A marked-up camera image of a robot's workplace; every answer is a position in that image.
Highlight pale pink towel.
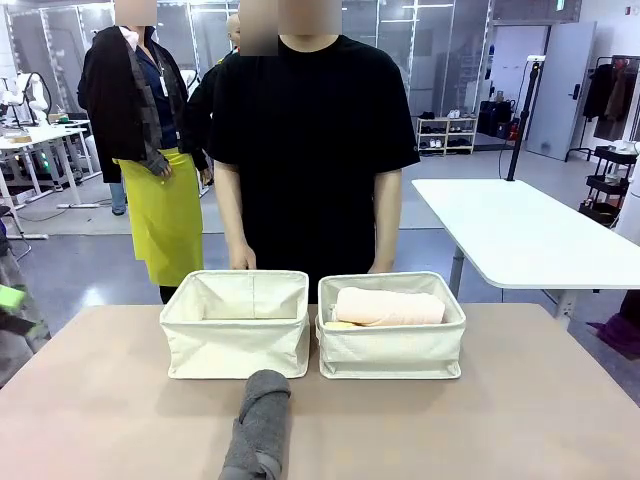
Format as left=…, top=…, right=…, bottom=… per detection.
left=333, top=286, right=446, bottom=329

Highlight person's left forearm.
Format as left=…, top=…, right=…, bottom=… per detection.
left=373, top=202, right=404, bottom=259

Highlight person's right forearm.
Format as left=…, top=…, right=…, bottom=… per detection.
left=215, top=202, right=254, bottom=251

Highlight person's right hand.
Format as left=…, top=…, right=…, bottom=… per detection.
left=228, top=244, right=259, bottom=272

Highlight person's left hand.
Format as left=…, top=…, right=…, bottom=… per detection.
left=368, top=254, right=398, bottom=275

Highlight black chair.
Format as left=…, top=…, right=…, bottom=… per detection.
left=0, top=202, right=34, bottom=261

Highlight man in blue jeans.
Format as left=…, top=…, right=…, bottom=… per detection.
left=108, top=180, right=129, bottom=217

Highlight white work desk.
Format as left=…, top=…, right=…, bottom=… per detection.
left=0, top=119, right=92, bottom=211

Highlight person in yellow skirt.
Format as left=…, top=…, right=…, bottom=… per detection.
left=77, top=0, right=205, bottom=304

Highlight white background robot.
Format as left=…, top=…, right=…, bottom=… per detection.
left=0, top=71, right=52, bottom=126

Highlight cream fabric basket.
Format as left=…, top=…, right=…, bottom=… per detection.
left=315, top=271, right=467, bottom=380
left=159, top=269, right=311, bottom=380

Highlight bald person in black jacket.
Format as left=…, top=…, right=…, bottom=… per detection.
left=183, top=13, right=241, bottom=199

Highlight grey rolled towel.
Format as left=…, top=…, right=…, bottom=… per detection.
left=219, top=368, right=293, bottom=480

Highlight person in black t-shirt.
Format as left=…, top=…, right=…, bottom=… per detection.
left=207, top=0, right=421, bottom=304

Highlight wooden shoe rack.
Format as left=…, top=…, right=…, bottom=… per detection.
left=417, top=115, right=479, bottom=156

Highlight white side table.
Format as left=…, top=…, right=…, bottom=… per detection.
left=410, top=178, right=640, bottom=332

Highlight black suitcases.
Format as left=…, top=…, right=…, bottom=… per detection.
left=478, top=98, right=516, bottom=139

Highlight grey door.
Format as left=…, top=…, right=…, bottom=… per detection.
left=525, top=22, right=597, bottom=162

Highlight black clothes rack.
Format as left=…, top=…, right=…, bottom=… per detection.
left=566, top=53, right=640, bottom=164

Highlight purple cloth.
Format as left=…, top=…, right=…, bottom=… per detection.
left=585, top=289, right=640, bottom=360

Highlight black utility cart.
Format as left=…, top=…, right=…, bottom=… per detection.
left=578, top=144, right=639, bottom=229

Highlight black hanging coat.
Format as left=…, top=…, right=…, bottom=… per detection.
left=582, top=63, right=615, bottom=121

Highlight brown hanging garment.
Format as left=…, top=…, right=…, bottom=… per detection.
left=604, top=67, right=639, bottom=122

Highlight black camera stand pole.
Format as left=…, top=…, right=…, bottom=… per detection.
left=505, top=54, right=546, bottom=182

